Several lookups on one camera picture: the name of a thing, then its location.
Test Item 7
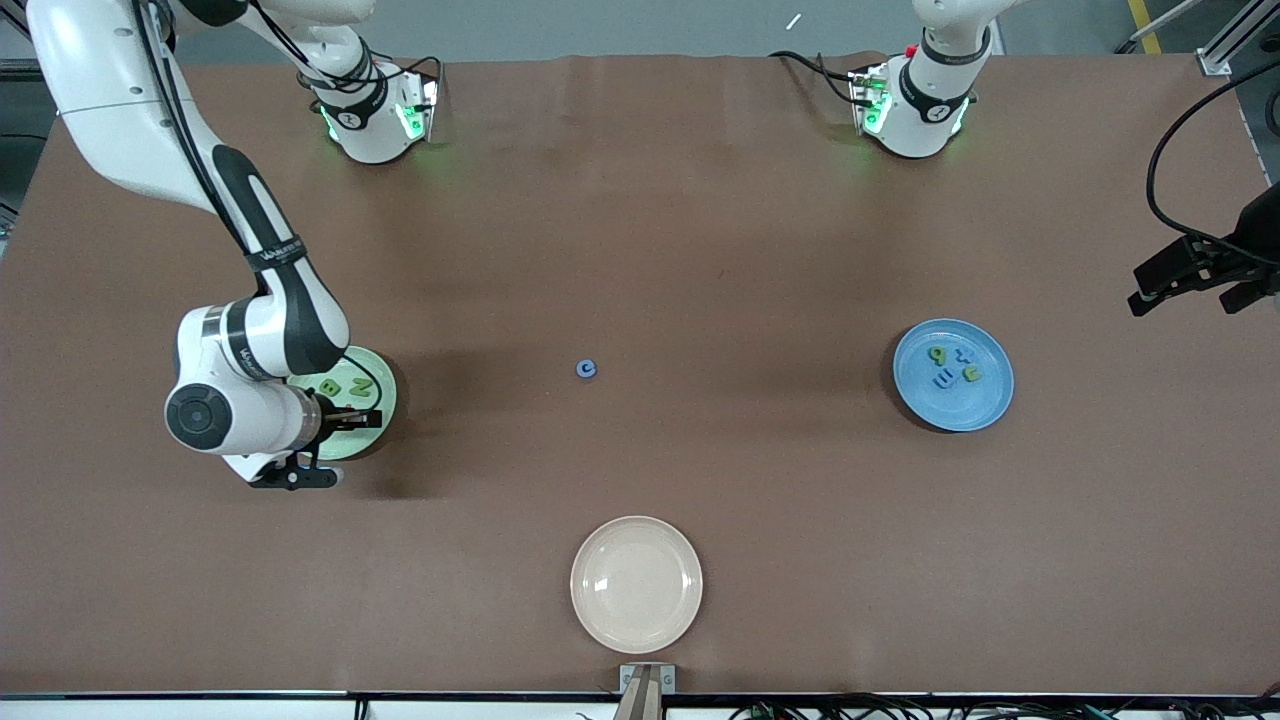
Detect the grey camera pole bracket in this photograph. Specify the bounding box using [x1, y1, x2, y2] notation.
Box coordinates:
[612, 663, 677, 720]

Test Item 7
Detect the grey aluminium frame profile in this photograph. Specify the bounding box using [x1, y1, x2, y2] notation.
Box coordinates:
[1203, 0, 1280, 77]

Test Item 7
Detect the green plate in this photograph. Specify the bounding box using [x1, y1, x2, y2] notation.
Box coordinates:
[288, 345, 399, 462]

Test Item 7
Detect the black left base cable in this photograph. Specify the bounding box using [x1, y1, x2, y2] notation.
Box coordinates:
[768, 50, 871, 106]

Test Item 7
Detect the beige plate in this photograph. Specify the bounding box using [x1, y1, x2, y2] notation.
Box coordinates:
[569, 515, 704, 656]

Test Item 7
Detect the brown table mat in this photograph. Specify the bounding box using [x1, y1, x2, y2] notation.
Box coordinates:
[0, 52, 1280, 696]

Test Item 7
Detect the blue plate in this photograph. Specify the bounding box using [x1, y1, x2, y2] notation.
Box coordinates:
[892, 318, 1016, 434]

